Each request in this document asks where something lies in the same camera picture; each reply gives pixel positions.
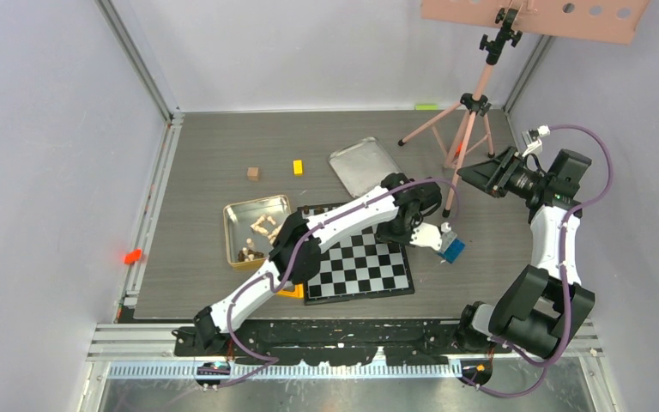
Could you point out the tin lid with bears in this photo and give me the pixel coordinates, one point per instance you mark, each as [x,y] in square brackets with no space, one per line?
[362,166]

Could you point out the yellow triangular toy frame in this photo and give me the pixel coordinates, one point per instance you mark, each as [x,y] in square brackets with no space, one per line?
[293,291]

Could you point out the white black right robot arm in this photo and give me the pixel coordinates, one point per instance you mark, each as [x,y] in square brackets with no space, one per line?
[546,305]

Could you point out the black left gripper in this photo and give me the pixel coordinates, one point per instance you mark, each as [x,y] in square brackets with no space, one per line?
[383,234]

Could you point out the gold tin box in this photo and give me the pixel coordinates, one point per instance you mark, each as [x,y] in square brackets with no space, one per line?
[250,227]

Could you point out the pink tripod music stand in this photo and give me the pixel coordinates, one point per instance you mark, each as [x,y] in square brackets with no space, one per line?
[612,22]

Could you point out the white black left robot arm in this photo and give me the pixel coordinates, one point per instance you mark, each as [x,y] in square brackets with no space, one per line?
[396,209]

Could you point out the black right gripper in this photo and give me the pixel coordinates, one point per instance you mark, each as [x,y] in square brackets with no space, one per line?
[495,175]

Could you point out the small green block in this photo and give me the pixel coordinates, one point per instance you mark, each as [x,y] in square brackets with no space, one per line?
[426,107]

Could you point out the small yellow block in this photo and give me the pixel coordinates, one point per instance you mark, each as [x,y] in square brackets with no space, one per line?
[298,168]

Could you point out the red orange block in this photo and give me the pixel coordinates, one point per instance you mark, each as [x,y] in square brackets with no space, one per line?
[133,256]

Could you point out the small wooden block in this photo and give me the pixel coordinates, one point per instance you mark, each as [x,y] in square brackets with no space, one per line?
[253,174]

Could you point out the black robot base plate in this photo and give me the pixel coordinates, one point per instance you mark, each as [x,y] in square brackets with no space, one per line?
[338,342]

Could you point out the blue white lego block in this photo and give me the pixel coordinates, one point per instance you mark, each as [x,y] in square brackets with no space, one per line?
[451,245]

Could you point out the black white folding chessboard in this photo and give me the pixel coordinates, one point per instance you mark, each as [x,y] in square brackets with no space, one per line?
[358,267]

